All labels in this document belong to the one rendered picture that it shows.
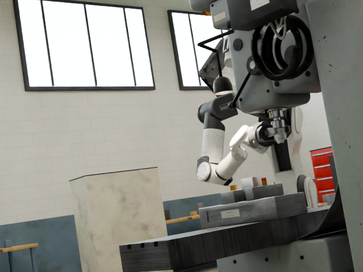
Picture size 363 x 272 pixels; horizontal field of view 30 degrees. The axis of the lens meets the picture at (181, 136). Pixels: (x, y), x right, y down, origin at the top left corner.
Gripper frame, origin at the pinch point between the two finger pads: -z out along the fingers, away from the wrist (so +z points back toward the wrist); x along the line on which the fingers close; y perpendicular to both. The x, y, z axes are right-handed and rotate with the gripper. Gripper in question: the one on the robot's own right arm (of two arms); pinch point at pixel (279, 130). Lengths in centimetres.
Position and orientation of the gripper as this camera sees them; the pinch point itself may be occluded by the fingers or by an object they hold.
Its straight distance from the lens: 240.2
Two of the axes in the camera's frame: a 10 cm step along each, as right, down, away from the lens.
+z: -3.0, 1.4, 9.4
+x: 9.4, -1.2, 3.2
